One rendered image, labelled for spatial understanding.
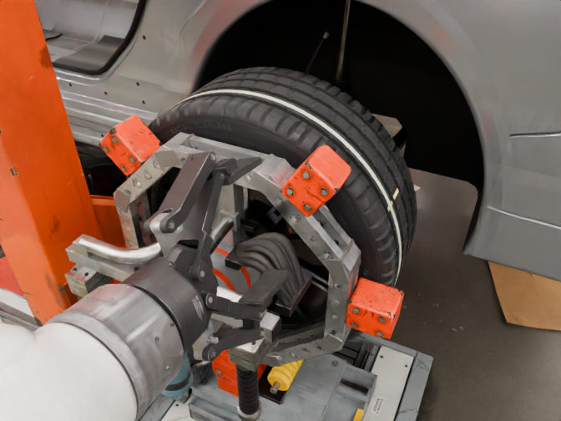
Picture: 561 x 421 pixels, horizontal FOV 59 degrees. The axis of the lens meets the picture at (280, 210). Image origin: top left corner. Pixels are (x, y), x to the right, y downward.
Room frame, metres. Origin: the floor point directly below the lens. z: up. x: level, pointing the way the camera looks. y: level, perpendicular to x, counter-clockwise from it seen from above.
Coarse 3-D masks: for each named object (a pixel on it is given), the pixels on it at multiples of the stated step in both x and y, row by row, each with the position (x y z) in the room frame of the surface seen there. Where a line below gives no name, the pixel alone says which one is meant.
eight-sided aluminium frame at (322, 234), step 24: (168, 144) 0.80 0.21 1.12; (192, 144) 0.82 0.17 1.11; (216, 144) 0.80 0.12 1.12; (144, 168) 0.82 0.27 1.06; (168, 168) 0.80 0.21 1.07; (264, 168) 0.72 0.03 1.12; (288, 168) 0.74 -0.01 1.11; (120, 192) 0.85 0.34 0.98; (144, 192) 0.90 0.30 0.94; (264, 192) 0.70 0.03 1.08; (120, 216) 0.86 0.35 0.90; (144, 216) 0.89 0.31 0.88; (288, 216) 0.68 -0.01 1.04; (312, 216) 0.68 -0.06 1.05; (144, 240) 0.90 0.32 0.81; (312, 240) 0.67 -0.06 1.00; (336, 240) 0.69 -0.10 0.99; (144, 264) 0.86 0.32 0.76; (336, 264) 0.64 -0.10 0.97; (336, 288) 0.64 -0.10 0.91; (336, 312) 0.64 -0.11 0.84; (288, 336) 0.73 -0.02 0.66; (312, 336) 0.68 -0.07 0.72; (336, 336) 0.64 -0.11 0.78; (264, 360) 0.71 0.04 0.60; (288, 360) 0.68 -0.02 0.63
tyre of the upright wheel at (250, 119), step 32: (224, 96) 0.89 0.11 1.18; (256, 96) 0.88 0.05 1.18; (288, 96) 0.90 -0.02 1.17; (320, 96) 0.92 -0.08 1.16; (160, 128) 0.90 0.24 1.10; (192, 128) 0.87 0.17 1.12; (224, 128) 0.83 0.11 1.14; (256, 128) 0.80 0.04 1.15; (288, 128) 0.79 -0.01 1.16; (320, 128) 0.82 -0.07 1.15; (352, 128) 0.86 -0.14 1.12; (384, 128) 0.92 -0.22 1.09; (288, 160) 0.78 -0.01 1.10; (352, 160) 0.78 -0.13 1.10; (384, 160) 0.84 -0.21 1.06; (352, 192) 0.72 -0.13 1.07; (352, 224) 0.72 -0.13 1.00; (384, 224) 0.72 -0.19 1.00; (416, 224) 0.87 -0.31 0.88; (384, 256) 0.69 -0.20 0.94
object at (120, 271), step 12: (72, 252) 0.66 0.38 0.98; (84, 264) 0.65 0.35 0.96; (96, 264) 0.64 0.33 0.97; (108, 264) 0.63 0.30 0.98; (120, 264) 0.63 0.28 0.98; (132, 264) 0.63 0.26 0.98; (120, 276) 0.62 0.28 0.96; (228, 324) 0.52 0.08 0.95; (240, 324) 0.51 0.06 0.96; (264, 324) 0.50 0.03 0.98; (276, 324) 0.50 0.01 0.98; (264, 336) 0.49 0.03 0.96; (276, 336) 0.50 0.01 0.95
